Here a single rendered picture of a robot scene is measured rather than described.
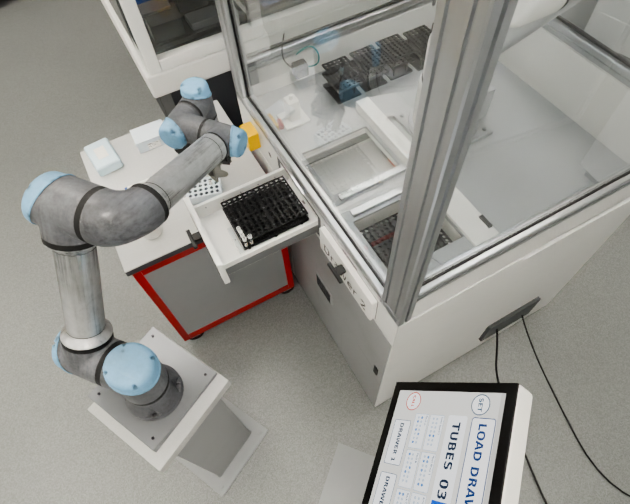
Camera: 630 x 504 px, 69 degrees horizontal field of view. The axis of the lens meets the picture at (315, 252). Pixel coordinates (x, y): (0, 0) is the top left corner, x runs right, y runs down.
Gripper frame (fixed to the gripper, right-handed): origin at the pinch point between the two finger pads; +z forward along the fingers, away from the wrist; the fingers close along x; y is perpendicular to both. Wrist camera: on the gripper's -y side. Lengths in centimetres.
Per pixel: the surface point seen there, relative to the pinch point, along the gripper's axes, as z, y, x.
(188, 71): 4, -24, 57
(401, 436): -9, 59, -78
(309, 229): 3.8, 32.4, -17.3
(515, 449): -27, 76, -81
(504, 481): -28, 73, -87
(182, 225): 15.1, -13.1, -10.7
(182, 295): 46, -19, -23
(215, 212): 7.5, 0.2, -10.0
